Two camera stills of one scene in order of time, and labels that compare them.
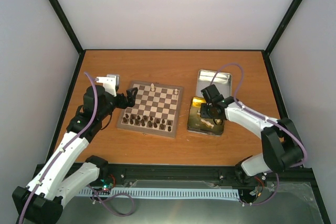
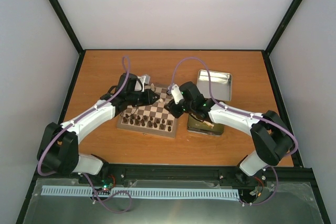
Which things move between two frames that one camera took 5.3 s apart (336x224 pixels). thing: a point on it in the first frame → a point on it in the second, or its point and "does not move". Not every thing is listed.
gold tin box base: [197, 125] does not move
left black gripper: [131, 99] → [148, 101]
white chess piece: [209, 124] does not move
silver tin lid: [222, 82] does not move
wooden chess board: [155, 110] does not move
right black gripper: [203, 114] → [172, 109]
